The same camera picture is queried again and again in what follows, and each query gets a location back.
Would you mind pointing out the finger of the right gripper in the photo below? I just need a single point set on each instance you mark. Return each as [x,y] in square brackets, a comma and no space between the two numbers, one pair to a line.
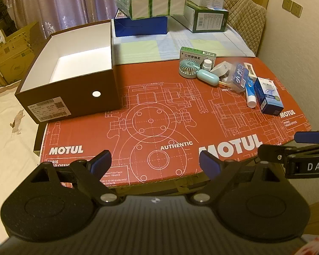
[283,154]
[307,137]

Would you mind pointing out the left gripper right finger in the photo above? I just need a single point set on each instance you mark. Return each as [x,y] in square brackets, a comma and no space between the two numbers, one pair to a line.
[221,175]

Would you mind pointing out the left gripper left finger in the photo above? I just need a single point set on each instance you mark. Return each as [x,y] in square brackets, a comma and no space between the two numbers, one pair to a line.
[88,175]

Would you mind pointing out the blue white lotion box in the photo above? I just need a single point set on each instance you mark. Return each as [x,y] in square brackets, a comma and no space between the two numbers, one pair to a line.
[268,97]

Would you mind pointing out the blue hand cream tube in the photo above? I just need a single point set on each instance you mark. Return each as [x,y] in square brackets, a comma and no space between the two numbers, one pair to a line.
[250,94]

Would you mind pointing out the clear floss pick box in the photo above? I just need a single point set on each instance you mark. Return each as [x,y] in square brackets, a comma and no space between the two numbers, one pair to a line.
[237,78]

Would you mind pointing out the white adapter marked 2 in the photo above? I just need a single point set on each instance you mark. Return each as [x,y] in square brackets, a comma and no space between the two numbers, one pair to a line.
[221,69]

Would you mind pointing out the small white bottle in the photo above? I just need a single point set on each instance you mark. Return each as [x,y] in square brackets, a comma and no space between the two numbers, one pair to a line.
[207,65]

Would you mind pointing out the mint handheld fan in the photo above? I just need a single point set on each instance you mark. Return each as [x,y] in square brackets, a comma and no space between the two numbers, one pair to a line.
[191,69]

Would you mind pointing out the small green medicine box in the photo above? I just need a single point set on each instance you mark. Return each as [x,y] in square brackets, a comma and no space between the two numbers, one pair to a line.
[196,55]

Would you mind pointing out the white hair claw clip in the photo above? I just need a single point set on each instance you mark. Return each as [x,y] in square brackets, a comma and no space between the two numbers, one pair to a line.
[251,72]

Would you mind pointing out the red Motul cardboard sheet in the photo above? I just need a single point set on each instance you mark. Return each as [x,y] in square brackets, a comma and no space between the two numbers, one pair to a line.
[166,120]

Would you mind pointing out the cream printed bed sheet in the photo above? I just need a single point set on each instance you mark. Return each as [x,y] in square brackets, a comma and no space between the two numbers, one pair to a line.
[17,135]

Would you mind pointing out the brown open shoe box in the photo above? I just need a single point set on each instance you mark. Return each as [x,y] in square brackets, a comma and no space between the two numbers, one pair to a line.
[73,75]

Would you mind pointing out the quilted beige chair cover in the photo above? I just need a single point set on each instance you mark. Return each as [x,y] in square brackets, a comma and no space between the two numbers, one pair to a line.
[248,20]

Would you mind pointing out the brown cardboard boxes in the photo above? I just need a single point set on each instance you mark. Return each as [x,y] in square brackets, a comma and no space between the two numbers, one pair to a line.
[19,50]

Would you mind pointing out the dark green labelled box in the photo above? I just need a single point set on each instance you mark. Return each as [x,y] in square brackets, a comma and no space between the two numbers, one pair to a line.
[199,19]

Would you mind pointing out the blue flat box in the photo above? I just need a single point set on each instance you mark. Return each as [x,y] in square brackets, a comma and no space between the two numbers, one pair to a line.
[124,26]

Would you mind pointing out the green wrapped tissue pack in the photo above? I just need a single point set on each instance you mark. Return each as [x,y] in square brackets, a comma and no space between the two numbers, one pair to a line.
[142,9]

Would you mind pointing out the wall outlet plates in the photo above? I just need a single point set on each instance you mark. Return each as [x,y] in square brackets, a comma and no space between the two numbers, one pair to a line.
[292,7]

